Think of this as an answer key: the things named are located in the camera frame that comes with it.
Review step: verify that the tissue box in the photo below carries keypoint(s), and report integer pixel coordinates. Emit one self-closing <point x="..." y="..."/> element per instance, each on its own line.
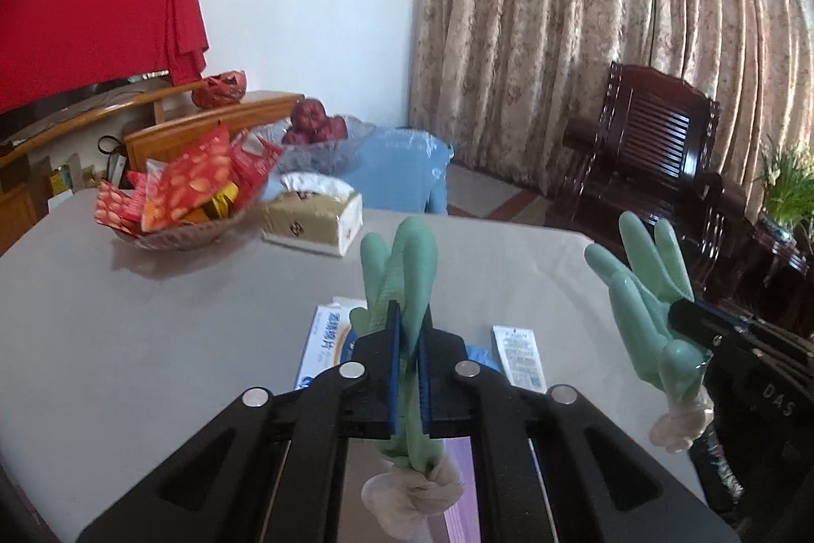
<point x="312" y="212"/>

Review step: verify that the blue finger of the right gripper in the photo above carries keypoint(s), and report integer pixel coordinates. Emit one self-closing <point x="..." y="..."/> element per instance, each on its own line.
<point x="706" y="325"/>

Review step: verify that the green potted plant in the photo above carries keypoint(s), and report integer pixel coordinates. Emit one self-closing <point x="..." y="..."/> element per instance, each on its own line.
<point x="786" y="179"/>

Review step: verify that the white ointment tube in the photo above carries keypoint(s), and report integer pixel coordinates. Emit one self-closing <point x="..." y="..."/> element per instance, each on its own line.
<point x="519" y="357"/>

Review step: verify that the wooden tv cabinet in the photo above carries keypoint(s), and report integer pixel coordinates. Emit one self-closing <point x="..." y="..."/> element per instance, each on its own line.
<point x="147" y="119"/>

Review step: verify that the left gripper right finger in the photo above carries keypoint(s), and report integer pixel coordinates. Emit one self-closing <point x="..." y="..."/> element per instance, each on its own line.
<point x="423" y="371"/>

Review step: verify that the dark wooden armchair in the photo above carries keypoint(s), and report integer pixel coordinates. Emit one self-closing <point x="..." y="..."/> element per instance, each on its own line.
<point x="649" y="152"/>

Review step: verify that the green rubber glove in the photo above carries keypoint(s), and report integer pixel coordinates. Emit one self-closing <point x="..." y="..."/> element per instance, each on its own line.
<point x="642" y="289"/>
<point x="422" y="480"/>

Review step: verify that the red cloth cover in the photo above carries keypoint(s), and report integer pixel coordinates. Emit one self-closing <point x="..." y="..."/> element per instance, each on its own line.
<point x="55" y="46"/>

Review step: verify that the patterned beige curtain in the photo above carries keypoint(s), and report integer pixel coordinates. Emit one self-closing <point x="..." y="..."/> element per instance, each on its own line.
<point x="499" y="79"/>

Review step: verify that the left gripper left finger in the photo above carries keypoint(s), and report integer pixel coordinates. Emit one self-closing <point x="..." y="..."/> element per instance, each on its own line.
<point x="395" y="334"/>

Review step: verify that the white blue medicine box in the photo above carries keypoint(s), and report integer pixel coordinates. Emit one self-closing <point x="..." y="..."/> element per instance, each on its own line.
<point x="330" y="339"/>

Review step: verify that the glass bowl of apples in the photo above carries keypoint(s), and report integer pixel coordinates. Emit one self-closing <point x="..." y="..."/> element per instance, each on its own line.
<point x="311" y="140"/>

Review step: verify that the dark wooden side table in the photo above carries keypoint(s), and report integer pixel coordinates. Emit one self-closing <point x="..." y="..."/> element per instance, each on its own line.
<point x="757" y="276"/>

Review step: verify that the glass bowl of snacks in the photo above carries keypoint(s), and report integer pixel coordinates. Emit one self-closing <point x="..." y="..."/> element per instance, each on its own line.
<point x="193" y="200"/>

